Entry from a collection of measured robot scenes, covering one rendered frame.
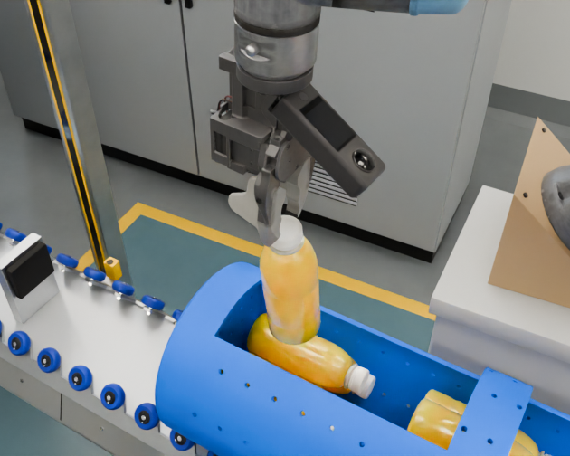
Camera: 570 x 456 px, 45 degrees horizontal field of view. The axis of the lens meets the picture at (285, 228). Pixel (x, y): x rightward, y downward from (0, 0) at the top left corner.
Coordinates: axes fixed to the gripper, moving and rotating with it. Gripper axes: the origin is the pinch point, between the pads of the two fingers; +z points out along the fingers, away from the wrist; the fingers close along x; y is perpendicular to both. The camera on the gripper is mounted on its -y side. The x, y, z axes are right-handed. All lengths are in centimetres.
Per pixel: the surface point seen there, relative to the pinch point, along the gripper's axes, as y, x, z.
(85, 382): 34, 6, 51
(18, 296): 56, 1, 48
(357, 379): -8.8, -9.2, 33.9
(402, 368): -12.8, -18.3, 38.9
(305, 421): -7.6, 5.1, 26.4
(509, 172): 7, -223, 145
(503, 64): 33, -270, 120
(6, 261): 58, -1, 41
